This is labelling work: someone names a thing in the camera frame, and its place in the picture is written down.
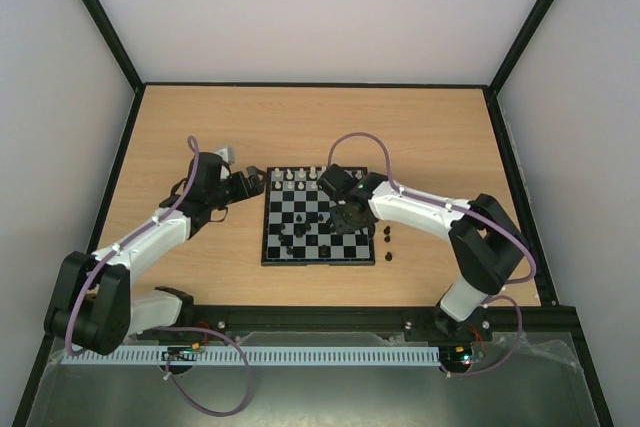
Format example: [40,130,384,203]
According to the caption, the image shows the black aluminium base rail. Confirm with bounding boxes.
[134,304,581,343]

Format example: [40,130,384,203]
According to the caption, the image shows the light blue slotted cable duct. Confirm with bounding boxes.
[61,345,440,367]

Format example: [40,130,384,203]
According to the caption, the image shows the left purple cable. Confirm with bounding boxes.
[64,135,254,416]

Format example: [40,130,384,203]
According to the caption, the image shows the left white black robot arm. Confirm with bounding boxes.
[44,148,266,356]

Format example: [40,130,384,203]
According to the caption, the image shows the black magnetic chess board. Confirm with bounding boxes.
[261,165,375,267]

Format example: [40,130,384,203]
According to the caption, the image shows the black frame post left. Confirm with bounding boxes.
[81,0,144,91]

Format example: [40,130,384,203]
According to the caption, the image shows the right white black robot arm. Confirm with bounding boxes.
[318,164,535,339]

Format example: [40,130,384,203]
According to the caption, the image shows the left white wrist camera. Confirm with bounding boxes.
[215,145,236,165]

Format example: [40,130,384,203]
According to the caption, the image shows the black frame post right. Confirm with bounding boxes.
[489,0,555,96]

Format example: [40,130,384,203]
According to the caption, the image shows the black frame post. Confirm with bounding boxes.
[489,0,555,96]
[81,0,144,91]

